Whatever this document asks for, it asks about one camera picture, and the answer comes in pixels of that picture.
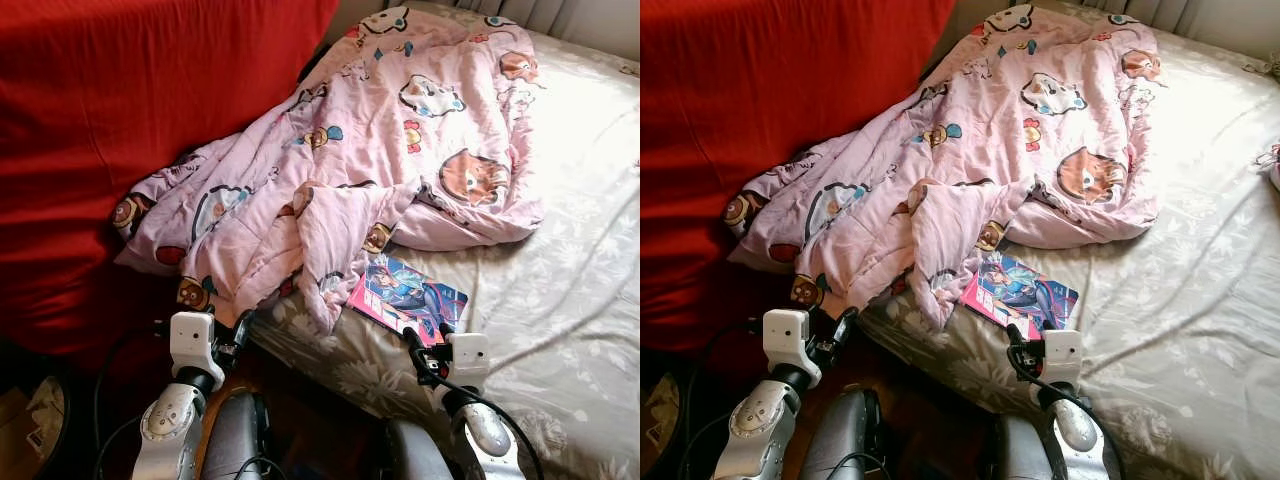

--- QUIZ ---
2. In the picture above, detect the grey right robot leg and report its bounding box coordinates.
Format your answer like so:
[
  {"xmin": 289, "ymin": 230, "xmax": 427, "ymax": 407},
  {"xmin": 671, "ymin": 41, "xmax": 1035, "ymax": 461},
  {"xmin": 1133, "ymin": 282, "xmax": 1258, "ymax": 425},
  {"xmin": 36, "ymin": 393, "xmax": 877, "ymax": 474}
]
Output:
[
  {"xmin": 994, "ymin": 414, "xmax": 1062, "ymax": 480},
  {"xmin": 384, "ymin": 417, "xmax": 457, "ymax": 480}
]

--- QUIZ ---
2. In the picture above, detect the colourful comic book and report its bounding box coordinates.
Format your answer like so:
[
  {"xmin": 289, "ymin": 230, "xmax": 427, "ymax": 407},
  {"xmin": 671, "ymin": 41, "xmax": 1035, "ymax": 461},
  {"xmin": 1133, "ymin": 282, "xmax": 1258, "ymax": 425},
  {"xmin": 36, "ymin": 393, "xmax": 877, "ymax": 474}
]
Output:
[
  {"xmin": 347, "ymin": 254, "xmax": 470, "ymax": 350},
  {"xmin": 959, "ymin": 251, "xmax": 1082, "ymax": 337}
]

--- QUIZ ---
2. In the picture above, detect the bed with beige floral sheet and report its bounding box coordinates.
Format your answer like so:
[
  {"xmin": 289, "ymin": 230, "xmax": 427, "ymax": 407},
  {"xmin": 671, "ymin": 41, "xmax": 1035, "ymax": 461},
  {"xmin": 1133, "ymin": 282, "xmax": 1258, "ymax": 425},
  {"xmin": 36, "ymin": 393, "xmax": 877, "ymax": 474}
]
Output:
[
  {"xmin": 245, "ymin": 0, "xmax": 641, "ymax": 480},
  {"xmin": 860, "ymin": 0, "xmax": 1280, "ymax": 480}
]

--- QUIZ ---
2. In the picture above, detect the grey left robot leg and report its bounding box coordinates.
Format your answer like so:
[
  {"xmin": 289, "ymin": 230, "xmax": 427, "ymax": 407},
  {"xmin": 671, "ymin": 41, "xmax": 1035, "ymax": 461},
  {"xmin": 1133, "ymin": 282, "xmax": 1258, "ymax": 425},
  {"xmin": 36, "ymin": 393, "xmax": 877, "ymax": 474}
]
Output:
[
  {"xmin": 200, "ymin": 389, "xmax": 274, "ymax": 480},
  {"xmin": 800, "ymin": 384, "xmax": 887, "ymax": 480}
]

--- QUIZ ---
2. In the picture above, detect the grey robot leg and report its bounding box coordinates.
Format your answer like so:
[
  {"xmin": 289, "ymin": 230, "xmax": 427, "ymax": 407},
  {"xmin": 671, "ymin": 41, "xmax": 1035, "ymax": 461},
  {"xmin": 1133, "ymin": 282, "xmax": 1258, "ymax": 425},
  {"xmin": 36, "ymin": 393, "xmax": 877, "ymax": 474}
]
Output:
[
  {"xmin": 384, "ymin": 417, "xmax": 457, "ymax": 480},
  {"xmin": 994, "ymin": 414, "xmax": 1062, "ymax": 480},
  {"xmin": 800, "ymin": 384, "xmax": 887, "ymax": 480},
  {"xmin": 200, "ymin": 389, "xmax": 274, "ymax": 480}
]

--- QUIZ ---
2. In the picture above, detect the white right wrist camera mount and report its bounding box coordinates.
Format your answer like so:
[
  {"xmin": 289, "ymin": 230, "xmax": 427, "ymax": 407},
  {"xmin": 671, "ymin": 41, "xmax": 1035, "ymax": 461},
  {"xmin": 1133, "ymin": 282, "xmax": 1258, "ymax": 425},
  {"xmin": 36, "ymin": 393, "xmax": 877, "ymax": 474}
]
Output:
[
  {"xmin": 1039, "ymin": 329, "xmax": 1085, "ymax": 392},
  {"xmin": 440, "ymin": 332, "xmax": 492, "ymax": 394}
]

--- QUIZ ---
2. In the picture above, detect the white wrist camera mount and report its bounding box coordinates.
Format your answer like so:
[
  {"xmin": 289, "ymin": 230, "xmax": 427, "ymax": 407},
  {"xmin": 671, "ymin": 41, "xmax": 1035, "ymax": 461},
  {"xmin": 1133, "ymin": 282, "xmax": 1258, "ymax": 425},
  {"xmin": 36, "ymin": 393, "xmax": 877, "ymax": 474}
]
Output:
[
  {"xmin": 762, "ymin": 307, "xmax": 814, "ymax": 387},
  {"xmin": 440, "ymin": 332, "xmax": 492, "ymax": 394},
  {"xmin": 167, "ymin": 310, "xmax": 217, "ymax": 392},
  {"xmin": 1039, "ymin": 329, "xmax": 1085, "ymax": 392}
]

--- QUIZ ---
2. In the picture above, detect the red fabric cushion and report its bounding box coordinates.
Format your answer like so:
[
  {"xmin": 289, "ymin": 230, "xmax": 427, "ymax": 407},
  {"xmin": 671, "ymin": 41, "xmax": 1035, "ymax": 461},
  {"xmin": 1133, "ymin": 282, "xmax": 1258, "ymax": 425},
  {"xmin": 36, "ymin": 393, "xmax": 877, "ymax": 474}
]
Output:
[
  {"xmin": 640, "ymin": 0, "xmax": 957, "ymax": 352},
  {"xmin": 0, "ymin": 0, "xmax": 342, "ymax": 347}
]

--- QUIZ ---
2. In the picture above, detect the pink cartoon print quilt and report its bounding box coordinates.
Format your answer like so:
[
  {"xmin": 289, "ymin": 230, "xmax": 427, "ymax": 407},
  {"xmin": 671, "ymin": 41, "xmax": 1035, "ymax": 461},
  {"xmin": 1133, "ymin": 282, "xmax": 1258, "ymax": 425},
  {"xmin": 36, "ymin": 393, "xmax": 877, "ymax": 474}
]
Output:
[
  {"xmin": 112, "ymin": 5, "xmax": 547, "ymax": 337},
  {"xmin": 728, "ymin": 3, "xmax": 1167, "ymax": 332}
]

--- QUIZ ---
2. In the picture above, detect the dark round bin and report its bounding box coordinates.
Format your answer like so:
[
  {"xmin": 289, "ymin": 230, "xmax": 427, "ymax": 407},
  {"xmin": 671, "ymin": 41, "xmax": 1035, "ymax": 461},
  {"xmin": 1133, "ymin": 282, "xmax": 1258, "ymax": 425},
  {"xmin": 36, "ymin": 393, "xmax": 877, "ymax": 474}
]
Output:
[
  {"xmin": 640, "ymin": 350, "xmax": 702, "ymax": 480},
  {"xmin": 0, "ymin": 345, "xmax": 97, "ymax": 480}
]

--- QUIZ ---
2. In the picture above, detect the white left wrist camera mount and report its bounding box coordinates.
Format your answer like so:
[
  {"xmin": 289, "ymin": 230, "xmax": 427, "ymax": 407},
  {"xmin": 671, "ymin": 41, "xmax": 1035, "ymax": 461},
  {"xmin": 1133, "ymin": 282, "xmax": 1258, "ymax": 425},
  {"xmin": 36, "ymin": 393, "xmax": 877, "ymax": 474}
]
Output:
[
  {"xmin": 167, "ymin": 310, "xmax": 217, "ymax": 392},
  {"xmin": 762, "ymin": 307, "xmax": 814, "ymax": 387}
]

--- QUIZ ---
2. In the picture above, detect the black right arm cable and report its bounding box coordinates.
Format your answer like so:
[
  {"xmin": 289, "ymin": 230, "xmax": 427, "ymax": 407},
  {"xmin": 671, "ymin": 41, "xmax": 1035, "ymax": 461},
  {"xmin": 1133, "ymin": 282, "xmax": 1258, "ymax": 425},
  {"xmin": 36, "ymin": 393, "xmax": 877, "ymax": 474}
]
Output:
[
  {"xmin": 420, "ymin": 360, "xmax": 544, "ymax": 480},
  {"xmin": 1030, "ymin": 375, "xmax": 1126, "ymax": 480}
]

